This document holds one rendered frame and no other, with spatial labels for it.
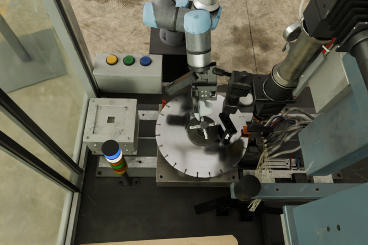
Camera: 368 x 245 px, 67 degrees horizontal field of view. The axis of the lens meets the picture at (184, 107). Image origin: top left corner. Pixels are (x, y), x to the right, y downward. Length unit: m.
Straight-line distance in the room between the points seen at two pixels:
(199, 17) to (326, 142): 0.44
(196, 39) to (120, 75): 0.47
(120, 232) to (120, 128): 0.37
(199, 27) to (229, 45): 1.71
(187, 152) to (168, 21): 0.43
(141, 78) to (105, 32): 1.42
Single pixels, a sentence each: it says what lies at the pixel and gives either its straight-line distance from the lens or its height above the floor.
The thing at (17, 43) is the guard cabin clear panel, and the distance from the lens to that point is 0.74.
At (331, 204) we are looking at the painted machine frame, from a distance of 0.47.
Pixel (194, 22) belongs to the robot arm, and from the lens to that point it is 0.80.
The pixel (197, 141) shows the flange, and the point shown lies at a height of 0.96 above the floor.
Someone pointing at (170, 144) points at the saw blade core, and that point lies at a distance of 0.96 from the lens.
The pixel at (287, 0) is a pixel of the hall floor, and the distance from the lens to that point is 3.08.
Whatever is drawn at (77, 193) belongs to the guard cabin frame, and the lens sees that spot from 1.13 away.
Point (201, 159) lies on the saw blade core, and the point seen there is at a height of 0.95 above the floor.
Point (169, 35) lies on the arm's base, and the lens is 1.41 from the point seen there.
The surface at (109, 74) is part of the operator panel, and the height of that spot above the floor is 0.90.
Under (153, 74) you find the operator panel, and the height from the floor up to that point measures 0.90.
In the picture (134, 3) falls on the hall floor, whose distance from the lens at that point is 2.78.
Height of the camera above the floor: 1.86
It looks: 62 degrees down
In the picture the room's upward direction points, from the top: 7 degrees clockwise
